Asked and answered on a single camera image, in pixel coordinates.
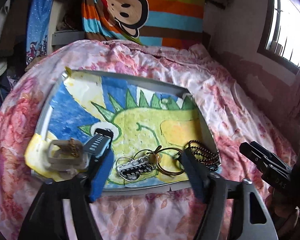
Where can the hanging clothes on rack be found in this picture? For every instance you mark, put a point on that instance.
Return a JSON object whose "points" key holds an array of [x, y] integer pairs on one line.
{"points": [[13, 20]]}

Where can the floral pink bed quilt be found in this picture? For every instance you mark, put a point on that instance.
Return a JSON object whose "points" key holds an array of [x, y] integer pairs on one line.
{"points": [[231, 115]]}

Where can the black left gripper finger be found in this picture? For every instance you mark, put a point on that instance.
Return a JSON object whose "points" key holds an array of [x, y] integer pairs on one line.
{"points": [[244, 149], [264, 158]]}

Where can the striped monkey blanket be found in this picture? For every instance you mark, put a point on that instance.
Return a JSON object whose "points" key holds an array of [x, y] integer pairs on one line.
{"points": [[171, 23]]}

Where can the blue dotted hanging curtain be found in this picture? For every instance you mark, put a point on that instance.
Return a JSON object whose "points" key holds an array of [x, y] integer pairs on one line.
{"points": [[37, 29]]}

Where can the grey shelf board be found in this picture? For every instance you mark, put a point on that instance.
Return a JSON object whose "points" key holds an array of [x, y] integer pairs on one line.
{"points": [[61, 38]]}

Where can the light blue smart watch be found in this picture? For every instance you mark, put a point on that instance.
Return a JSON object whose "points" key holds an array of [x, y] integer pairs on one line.
{"points": [[98, 144]]}

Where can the grey tray box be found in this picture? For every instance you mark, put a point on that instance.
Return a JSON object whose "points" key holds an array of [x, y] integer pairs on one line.
{"points": [[115, 129]]}

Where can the silver hair clip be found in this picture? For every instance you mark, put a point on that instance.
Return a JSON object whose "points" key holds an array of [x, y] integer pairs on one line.
{"points": [[134, 168]]}

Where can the coloured dinosaur drawing paper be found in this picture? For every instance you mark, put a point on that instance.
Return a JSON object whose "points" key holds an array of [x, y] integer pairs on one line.
{"points": [[130, 122]]}

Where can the beige hair claw clip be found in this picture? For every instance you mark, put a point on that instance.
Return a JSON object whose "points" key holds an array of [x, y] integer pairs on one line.
{"points": [[66, 158]]}

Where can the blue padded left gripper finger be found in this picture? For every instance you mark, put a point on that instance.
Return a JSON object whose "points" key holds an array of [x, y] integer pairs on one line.
{"points": [[45, 218], [250, 217]]}

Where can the black hair tie yellow bead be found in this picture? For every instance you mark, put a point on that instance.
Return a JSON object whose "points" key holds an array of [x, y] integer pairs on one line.
{"points": [[167, 160]]}

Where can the window with bars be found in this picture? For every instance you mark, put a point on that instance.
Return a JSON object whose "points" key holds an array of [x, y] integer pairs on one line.
{"points": [[280, 40]]}

